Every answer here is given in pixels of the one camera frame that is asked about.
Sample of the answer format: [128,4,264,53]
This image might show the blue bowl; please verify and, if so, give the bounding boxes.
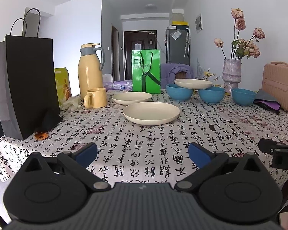
[166,84,193,101]
[231,88,257,106]
[199,86,225,104]

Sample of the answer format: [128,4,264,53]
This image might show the cream plate front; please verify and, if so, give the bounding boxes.
[123,102,180,126]

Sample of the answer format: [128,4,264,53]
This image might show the cream plate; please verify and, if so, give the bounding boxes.
[123,102,180,126]
[112,92,152,105]
[174,79,213,90]

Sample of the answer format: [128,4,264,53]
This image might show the orange peel scrap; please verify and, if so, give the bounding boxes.
[34,131,48,140]

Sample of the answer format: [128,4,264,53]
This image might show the calligraphy print tablecloth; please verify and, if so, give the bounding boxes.
[0,91,288,185]

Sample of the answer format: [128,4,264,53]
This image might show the white rubber gloves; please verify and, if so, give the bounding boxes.
[60,97,81,112]

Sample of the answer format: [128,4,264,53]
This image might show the grey and purple cloth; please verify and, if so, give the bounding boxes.
[253,89,282,115]

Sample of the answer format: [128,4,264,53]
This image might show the yellow ceramic mug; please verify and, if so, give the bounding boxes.
[84,88,107,108]

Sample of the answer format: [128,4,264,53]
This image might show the pink small suitcase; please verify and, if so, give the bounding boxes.
[261,61,288,111]

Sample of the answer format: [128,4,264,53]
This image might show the yellow flower branch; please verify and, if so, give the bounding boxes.
[196,66,223,87]

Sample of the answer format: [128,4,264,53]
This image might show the yellow-green snack box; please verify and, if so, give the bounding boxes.
[55,67,71,106]

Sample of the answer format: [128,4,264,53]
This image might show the yellow thermos jug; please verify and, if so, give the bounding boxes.
[78,43,105,100]

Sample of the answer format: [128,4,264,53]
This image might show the purple textured vase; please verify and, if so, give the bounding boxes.
[223,59,242,94]

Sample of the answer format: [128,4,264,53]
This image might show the purple tissue pack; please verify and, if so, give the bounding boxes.
[102,74,133,91]

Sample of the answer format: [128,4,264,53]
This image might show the chair with purple jacket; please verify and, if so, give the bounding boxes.
[161,63,194,89]

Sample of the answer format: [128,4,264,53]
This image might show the black paper shopping bag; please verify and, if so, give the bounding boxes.
[0,8,63,141]

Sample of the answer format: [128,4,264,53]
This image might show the green paper gift bag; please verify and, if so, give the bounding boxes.
[132,49,161,94]

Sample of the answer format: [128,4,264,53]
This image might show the dried pink roses bouquet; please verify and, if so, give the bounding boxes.
[213,7,266,61]

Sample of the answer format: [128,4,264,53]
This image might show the grey refrigerator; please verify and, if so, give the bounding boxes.
[165,25,191,65]

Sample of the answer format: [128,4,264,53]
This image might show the dark brown entrance door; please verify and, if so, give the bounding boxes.
[124,30,158,81]

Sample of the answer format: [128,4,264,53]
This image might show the yellow box on refrigerator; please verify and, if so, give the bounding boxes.
[172,21,189,27]

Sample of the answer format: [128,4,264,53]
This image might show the wall electrical panel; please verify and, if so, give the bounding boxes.
[195,14,203,33]

